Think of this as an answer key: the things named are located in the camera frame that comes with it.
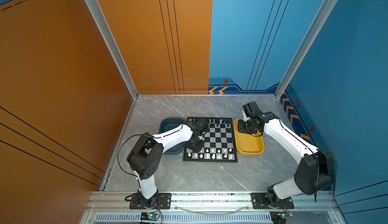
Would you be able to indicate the aluminium corner post left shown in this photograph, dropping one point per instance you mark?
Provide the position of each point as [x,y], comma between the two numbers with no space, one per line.
[105,31]

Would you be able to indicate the teal plastic tray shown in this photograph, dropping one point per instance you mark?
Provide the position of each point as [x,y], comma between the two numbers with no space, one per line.
[167,125]

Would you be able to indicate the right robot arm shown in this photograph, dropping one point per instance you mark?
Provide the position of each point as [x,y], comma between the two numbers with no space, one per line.
[315,167]

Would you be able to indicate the left green circuit board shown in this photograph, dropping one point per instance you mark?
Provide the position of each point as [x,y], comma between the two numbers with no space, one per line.
[150,218]

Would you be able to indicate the aluminium corner post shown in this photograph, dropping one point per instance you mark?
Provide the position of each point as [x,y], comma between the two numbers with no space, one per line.
[105,31]
[314,29]

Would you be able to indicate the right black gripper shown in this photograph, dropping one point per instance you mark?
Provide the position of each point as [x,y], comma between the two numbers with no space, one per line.
[240,128]

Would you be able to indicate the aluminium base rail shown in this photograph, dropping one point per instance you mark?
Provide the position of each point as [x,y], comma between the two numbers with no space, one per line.
[210,207]

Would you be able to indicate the black white chessboard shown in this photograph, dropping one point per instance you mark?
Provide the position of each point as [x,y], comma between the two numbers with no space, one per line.
[219,143]

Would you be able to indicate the right green circuit board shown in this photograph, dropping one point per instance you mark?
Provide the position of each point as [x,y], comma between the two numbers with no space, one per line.
[280,217]

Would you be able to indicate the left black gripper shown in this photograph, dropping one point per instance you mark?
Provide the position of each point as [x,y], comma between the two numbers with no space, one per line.
[197,149]

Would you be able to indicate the yellow plastic tray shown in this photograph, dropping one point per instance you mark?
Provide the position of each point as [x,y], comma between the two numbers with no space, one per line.
[247,145]

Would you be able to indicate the green circuit board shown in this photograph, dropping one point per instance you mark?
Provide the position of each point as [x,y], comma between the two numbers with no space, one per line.
[280,217]
[150,218]

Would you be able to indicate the aluminium corner post right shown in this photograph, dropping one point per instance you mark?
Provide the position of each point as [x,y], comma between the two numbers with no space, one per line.
[314,29]

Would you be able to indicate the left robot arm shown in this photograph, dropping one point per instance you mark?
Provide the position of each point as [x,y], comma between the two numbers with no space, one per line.
[146,154]

